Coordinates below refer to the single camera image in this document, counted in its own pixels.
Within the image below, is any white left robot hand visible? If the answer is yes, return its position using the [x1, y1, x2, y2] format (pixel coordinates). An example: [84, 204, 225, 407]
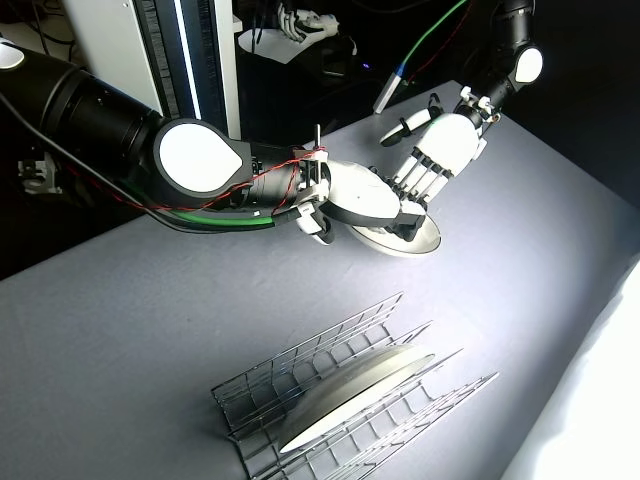
[378, 107, 480, 215]

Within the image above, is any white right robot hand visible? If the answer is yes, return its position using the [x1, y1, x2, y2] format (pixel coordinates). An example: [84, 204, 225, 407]
[319, 158, 429, 241]

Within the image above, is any white plate black rim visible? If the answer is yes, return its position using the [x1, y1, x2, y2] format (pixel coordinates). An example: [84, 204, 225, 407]
[349, 212, 442, 259]
[277, 343, 436, 455]

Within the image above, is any small black device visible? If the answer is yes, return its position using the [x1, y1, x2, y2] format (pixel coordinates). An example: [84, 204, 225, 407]
[322, 37, 359, 79]

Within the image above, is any white paper sheet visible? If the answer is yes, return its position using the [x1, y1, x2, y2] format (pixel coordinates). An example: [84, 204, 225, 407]
[235, 27, 331, 65]

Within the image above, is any white skeletal hand model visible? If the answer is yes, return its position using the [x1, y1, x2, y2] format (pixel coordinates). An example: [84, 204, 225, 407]
[277, 0, 339, 44]

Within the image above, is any white robot tower column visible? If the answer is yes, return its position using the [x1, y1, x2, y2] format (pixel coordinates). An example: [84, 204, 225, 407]
[62, 0, 244, 141]

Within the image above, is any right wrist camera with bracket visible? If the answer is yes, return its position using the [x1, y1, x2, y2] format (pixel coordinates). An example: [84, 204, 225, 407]
[295, 199, 335, 246]

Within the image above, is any green cable with grey plug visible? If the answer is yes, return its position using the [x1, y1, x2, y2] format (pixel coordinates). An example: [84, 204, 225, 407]
[373, 0, 469, 115]

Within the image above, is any thick green cable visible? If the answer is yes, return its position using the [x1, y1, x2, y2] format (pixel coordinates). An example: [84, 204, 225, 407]
[167, 208, 279, 232]

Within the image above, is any chrome wire plate rack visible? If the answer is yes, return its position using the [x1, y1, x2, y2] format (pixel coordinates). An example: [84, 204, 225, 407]
[209, 291, 500, 480]

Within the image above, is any grey metal bracket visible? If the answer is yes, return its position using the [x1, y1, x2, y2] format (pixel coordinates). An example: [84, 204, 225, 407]
[18, 158, 64, 195]

